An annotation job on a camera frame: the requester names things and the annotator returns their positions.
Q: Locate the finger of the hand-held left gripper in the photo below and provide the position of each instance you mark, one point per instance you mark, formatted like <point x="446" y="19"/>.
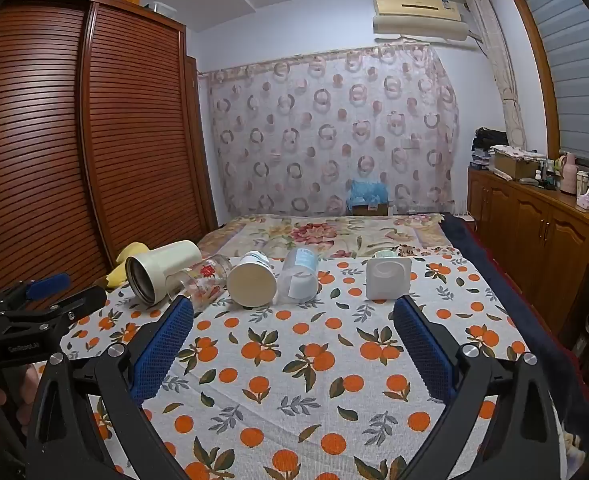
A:
<point x="49" y="284"/>
<point x="84" y="300"/>

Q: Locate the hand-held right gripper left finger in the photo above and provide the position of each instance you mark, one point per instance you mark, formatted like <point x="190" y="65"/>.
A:
<point x="162" y="350"/>

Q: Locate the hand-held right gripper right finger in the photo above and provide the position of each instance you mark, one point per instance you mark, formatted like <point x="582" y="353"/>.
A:
<point x="424" y="350"/>

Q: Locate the white square cup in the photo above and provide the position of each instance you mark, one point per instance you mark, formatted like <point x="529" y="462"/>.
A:
<point x="387" y="280"/>

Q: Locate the glass cup with red flowers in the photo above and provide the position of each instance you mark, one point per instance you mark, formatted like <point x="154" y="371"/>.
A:
<point x="204" y="277"/>

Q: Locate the cream steel thermos cup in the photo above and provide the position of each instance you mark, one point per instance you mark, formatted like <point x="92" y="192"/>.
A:
<point x="167" y="262"/>

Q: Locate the white paper cup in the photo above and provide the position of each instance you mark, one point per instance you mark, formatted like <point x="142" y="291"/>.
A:
<point x="252" y="282"/>

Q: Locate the translucent plastic cup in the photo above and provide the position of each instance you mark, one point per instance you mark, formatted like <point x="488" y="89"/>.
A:
<point x="299" y="275"/>

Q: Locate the yellow banana bunch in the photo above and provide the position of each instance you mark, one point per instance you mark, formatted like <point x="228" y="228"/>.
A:
<point x="130" y="252"/>

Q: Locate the orange fruit print cloth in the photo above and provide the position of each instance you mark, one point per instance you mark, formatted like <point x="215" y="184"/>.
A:
<point x="294" y="375"/>

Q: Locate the brown slatted wooden wardrobe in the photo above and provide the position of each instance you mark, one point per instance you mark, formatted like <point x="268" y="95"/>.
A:
<point x="39" y="150"/>

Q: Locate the small cardboard box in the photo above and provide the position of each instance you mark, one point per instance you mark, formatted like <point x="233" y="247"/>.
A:
<point x="372" y="209"/>

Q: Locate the brown wooden sideboard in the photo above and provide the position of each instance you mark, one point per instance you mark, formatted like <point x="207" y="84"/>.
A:
<point x="529" y="240"/>

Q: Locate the floral blanket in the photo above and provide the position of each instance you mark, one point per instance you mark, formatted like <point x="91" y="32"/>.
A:
<point x="324" y="235"/>

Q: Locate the blue plastic bag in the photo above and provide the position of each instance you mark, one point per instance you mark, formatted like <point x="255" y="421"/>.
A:
<point x="367" y="192"/>

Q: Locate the large cardboard box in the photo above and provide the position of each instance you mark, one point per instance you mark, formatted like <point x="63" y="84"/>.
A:
<point x="514" y="165"/>

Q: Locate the pile of dark clothes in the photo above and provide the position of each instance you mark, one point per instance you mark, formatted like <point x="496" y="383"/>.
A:
<point x="488" y="142"/>

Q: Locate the pink thermos jug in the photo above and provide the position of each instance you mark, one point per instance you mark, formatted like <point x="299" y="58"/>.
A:
<point x="568" y="175"/>

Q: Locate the pink circle print curtain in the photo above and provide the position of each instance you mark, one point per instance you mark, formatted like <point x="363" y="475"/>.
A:
<point x="324" y="130"/>

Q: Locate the tied beige floral curtain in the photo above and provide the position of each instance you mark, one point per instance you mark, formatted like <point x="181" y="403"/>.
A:
<point x="499" y="70"/>

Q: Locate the white box on wardrobe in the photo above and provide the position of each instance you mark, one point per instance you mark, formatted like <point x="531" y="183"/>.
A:
<point x="160" y="7"/>

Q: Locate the grey window blind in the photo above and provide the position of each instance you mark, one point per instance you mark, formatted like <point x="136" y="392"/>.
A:
<point x="574" y="75"/>

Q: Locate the cream wall air conditioner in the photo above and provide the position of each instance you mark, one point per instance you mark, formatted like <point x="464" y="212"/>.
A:
<point x="417" y="17"/>

